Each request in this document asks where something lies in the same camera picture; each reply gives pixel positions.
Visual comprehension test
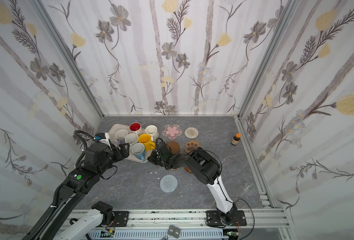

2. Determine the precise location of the blue mug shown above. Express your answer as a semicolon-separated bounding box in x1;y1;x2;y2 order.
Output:
132;143;146;162

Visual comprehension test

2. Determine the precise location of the brown round wooden coaster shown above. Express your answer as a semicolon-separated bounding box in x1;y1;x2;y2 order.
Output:
167;141;180;154

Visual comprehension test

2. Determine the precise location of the yellow mug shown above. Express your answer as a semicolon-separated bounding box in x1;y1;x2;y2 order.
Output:
139;134;156;151

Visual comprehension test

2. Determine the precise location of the pink cherry blossom coaster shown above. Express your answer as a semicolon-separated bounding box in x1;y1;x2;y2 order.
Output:
162;124;183;141

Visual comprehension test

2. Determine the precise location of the grey blue round coaster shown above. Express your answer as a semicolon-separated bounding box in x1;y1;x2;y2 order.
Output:
160;175;178;193

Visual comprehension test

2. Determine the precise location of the brown paw print coaster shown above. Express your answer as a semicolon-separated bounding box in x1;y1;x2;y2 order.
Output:
185;140;200;154

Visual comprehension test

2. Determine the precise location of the white braided round coaster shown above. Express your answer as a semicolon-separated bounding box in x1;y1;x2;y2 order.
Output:
184;127;199;139

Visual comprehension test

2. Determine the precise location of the dark brown glossy round coaster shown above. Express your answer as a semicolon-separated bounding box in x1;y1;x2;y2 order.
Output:
184;167;192;173

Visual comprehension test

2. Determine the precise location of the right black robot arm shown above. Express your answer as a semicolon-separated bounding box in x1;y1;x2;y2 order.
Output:
148;138;247;229

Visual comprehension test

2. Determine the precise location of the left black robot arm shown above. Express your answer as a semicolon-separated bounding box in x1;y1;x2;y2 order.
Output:
23;130;130;240

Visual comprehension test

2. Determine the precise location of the lavender mug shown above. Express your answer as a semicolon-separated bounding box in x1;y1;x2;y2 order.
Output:
115;129;129;145

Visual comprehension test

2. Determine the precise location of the red interior white mug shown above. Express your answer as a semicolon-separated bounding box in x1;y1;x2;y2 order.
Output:
129;122;143;136

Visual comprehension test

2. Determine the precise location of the small brown bottle orange cap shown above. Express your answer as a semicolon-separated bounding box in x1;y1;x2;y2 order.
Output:
231;133;241;146

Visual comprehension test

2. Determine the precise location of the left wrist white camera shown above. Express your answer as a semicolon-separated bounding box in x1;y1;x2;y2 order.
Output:
95;133;111;149

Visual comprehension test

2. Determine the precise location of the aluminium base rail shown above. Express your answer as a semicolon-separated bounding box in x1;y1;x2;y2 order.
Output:
53;208;289;240

